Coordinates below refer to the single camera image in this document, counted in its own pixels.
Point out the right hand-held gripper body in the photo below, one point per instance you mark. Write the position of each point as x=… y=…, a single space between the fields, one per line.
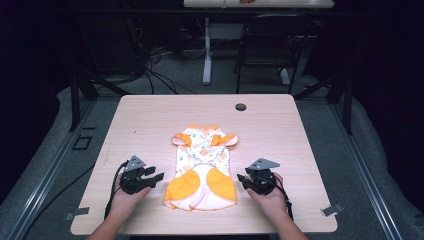
x=261 y=178

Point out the black metal stand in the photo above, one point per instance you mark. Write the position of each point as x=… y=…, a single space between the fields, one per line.
x=80 y=76
x=340 y=93

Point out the orange and white baby garment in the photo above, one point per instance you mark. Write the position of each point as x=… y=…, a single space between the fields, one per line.
x=201 y=170

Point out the white table leg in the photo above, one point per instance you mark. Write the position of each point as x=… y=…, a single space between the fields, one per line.
x=207 y=50

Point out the black chair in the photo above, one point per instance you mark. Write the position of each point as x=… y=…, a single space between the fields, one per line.
x=271 y=50

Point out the person's right hand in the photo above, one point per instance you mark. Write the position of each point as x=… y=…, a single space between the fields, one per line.
x=271 y=200

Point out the person's left hand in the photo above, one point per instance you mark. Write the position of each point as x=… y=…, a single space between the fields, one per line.
x=128 y=200

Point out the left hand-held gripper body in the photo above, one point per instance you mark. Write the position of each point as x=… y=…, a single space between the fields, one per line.
x=133 y=178

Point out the grey tape strip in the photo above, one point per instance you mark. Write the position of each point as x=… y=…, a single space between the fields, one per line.
x=77 y=213
x=331 y=210

